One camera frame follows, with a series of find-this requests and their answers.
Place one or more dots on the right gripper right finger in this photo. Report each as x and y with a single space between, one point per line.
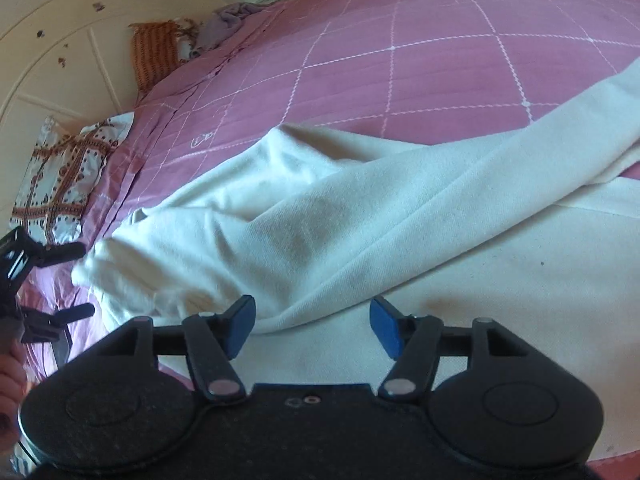
412 343

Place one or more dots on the grey crumpled garment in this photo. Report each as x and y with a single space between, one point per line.
221 25

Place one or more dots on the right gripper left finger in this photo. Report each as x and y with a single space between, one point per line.
212 342

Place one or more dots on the cream round headboard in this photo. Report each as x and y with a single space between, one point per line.
70 60

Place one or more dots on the orange striped pillow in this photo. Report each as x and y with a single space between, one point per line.
159 48

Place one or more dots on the person's left hand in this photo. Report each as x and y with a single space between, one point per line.
13 389

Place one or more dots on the pink checked bed sheet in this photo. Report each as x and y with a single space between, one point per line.
424 72

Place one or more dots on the heart patterned white pillow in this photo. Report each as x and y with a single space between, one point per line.
61 174

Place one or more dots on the white sweatpants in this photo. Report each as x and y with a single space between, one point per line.
536 228

